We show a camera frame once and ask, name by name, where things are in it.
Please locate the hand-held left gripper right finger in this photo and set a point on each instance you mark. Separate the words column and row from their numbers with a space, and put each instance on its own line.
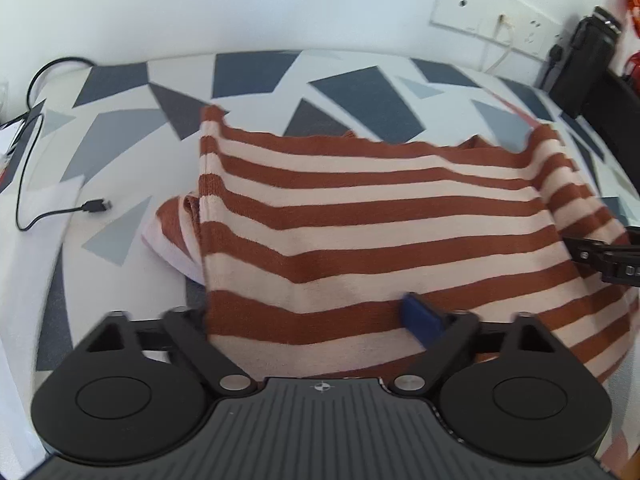
column 420, row 317

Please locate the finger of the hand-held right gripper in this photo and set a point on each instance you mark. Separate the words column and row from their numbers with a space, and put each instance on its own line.
column 590, row 250

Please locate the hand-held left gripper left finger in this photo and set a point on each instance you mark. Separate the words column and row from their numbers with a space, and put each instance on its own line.
column 190, row 330

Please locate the brown white striped sweater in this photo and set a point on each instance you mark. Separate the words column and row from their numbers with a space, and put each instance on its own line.
column 350, row 220

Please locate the red ribbed vase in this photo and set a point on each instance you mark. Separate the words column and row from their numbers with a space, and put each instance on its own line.
column 635, row 65

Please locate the geometric patterned tablecloth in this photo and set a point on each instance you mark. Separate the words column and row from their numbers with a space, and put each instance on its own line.
column 350, row 85

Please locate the white wall socket panel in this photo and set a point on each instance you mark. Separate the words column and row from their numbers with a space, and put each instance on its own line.
column 455, row 5

